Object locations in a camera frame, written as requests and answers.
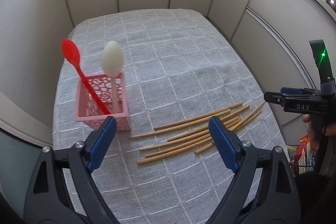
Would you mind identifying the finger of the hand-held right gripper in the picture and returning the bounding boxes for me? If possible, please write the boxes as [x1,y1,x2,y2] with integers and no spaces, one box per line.
[280,87,317,95]
[264,91,286,107]

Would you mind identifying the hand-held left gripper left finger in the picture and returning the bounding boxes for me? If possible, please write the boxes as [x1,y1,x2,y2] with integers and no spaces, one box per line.
[23,116,118,224]

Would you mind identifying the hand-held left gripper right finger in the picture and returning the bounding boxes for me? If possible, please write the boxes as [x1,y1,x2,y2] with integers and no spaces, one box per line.
[207,116,301,224]

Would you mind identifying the pink perforated plastic basket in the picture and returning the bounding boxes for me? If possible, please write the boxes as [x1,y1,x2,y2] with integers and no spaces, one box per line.
[74,72,131,131]

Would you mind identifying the pile of wooden chopsticks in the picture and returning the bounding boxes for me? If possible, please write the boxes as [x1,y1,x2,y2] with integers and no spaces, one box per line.
[129,101,265,165]

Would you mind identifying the person's right hand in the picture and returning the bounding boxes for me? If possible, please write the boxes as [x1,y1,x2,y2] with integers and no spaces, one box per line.
[302,114,336,154]

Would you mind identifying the colourful snack packet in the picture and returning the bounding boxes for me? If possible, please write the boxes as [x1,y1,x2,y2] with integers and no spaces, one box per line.
[293,135,315,175]

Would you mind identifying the white plastic spoon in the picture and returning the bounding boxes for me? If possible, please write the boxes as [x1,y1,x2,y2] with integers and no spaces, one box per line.
[101,41,124,111]

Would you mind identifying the red plastic spoon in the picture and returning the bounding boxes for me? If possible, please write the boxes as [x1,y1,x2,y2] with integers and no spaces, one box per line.
[61,38,111,115]

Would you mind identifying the grey checked tablecloth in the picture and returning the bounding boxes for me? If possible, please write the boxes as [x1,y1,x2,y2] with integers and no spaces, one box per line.
[52,8,290,224]

